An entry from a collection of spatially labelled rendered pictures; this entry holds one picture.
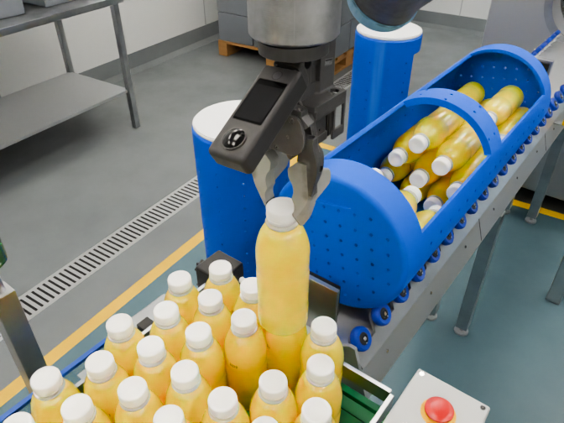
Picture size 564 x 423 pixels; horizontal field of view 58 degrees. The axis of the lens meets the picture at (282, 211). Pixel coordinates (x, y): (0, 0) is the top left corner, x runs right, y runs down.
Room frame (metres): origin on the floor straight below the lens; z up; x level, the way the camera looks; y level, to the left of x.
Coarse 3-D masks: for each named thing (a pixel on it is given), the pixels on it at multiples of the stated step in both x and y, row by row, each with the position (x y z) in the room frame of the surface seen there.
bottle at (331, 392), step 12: (300, 384) 0.45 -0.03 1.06; (312, 384) 0.44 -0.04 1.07; (324, 384) 0.43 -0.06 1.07; (336, 384) 0.44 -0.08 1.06; (300, 396) 0.44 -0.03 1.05; (312, 396) 0.43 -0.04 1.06; (324, 396) 0.43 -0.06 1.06; (336, 396) 0.43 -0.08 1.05; (300, 408) 0.43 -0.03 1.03; (336, 408) 0.43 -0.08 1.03; (336, 420) 0.43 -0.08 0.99
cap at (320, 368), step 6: (318, 354) 0.47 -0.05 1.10; (324, 354) 0.47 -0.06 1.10; (312, 360) 0.46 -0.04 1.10; (318, 360) 0.46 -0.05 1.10; (324, 360) 0.46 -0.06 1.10; (330, 360) 0.46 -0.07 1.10; (306, 366) 0.45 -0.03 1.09; (312, 366) 0.45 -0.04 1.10; (318, 366) 0.45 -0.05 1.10; (324, 366) 0.45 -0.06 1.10; (330, 366) 0.45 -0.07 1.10; (312, 372) 0.44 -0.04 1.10; (318, 372) 0.44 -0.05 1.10; (324, 372) 0.44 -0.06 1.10; (330, 372) 0.44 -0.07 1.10; (312, 378) 0.44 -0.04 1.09; (318, 378) 0.43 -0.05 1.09; (324, 378) 0.43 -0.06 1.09; (330, 378) 0.44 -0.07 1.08
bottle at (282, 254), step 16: (256, 240) 0.50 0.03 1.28; (272, 240) 0.47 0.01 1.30; (288, 240) 0.47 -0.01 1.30; (304, 240) 0.48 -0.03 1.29; (256, 256) 0.48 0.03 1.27; (272, 256) 0.47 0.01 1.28; (288, 256) 0.46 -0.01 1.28; (304, 256) 0.47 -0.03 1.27; (256, 272) 0.49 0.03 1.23; (272, 272) 0.46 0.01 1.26; (288, 272) 0.46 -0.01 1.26; (304, 272) 0.47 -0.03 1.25; (272, 288) 0.46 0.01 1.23; (288, 288) 0.46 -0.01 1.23; (304, 288) 0.47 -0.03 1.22; (272, 304) 0.46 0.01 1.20; (288, 304) 0.46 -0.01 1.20; (304, 304) 0.48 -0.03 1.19; (272, 320) 0.47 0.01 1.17; (288, 320) 0.46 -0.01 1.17; (304, 320) 0.48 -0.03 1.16
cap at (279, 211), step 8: (272, 200) 0.51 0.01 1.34; (280, 200) 0.51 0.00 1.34; (288, 200) 0.51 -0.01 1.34; (272, 208) 0.49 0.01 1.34; (280, 208) 0.49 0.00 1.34; (288, 208) 0.49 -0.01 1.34; (272, 216) 0.48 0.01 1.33; (280, 216) 0.48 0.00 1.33; (288, 216) 0.48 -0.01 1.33; (272, 224) 0.48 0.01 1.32; (280, 224) 0.48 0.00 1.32; (288, 224) 0.48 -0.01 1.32
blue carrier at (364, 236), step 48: (480, 48) 1.43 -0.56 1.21; (432, 96) 1.06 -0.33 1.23; (528, 96) 1.35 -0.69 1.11; (384, 144) 1.15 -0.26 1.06; (288, 192) 0.78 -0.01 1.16; (336, 192) 0.72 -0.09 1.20; (384, 192) 0.70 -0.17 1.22; (480, 192) 0.91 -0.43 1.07; (336, 240) 0.71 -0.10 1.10; (384, 240) 0.66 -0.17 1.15; (432, 240) 0.71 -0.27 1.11; (384, 288) 0.65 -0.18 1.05
